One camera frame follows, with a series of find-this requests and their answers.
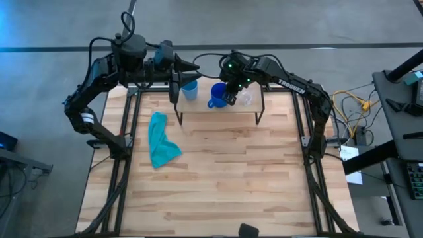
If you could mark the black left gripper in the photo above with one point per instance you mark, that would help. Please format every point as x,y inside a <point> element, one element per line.
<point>174,89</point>

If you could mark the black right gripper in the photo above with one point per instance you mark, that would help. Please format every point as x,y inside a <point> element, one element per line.
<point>236,71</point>

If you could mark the blue plastic mug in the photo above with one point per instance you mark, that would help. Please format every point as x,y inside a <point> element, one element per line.
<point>216,96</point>

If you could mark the light blue mug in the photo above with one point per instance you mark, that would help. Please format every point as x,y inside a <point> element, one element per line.
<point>190,92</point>

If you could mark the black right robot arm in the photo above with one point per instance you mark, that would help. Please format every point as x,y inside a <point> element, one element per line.
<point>294,86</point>

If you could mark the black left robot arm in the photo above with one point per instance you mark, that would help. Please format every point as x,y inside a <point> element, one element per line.
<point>99,74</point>

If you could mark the clear plastic cup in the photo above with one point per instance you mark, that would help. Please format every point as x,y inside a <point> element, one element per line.
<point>246,98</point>

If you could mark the teal cloth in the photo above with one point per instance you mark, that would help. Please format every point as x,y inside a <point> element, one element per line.
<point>160,142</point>

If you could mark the white paper sheet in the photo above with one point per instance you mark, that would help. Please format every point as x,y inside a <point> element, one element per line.
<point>350,152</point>

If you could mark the black metal pole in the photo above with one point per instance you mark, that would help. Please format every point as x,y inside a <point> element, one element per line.
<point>367,158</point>
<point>406,66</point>

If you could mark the black tool on desk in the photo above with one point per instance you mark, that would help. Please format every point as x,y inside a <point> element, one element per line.
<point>396,105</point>

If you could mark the grey side desk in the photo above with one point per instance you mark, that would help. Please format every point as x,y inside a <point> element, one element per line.
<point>396,122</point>

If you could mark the teal box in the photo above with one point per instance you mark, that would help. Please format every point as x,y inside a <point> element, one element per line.
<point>414,77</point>

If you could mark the grey metal desk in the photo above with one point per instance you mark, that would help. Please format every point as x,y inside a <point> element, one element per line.
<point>20,162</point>

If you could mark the black device with blue light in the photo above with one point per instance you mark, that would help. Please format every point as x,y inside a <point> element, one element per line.
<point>8,142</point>

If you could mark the black keyboard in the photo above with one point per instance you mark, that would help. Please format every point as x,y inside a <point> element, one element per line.
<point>416,182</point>

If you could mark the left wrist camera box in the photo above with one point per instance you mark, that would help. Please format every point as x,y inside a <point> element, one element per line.
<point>163,54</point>

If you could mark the wooden shelf with black frame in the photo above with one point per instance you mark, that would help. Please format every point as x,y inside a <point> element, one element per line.
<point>201,105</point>

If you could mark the black table-level camera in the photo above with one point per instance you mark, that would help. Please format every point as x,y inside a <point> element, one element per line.
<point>248,231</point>

